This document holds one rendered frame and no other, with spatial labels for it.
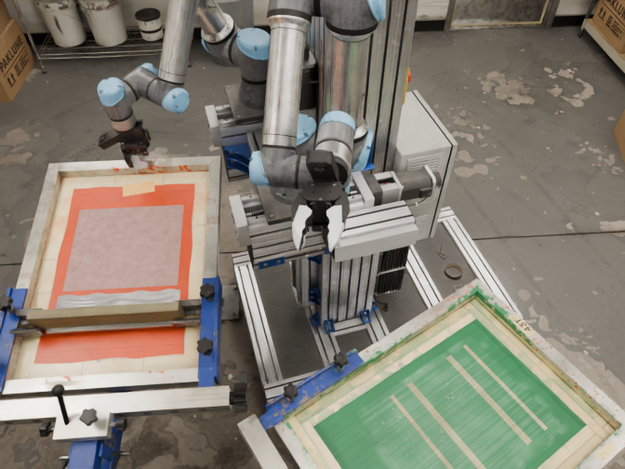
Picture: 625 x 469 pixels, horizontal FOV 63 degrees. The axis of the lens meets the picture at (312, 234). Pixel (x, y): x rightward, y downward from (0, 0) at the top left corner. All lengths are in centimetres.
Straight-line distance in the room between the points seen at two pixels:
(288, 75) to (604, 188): 301
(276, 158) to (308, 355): 142
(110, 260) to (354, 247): 76
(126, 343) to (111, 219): 44
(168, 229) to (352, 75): 81
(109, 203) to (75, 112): 262
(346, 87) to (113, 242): 91
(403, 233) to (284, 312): 110
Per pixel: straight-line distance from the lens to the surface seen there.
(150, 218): 177
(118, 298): 163
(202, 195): 178
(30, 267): 176
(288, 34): 115
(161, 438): 255
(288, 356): 239
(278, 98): 112
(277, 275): 264
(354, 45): 121
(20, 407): 152
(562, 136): 420
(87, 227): 181
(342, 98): 128
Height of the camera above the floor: 231
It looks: 48 degrees down
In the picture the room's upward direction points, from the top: straight up
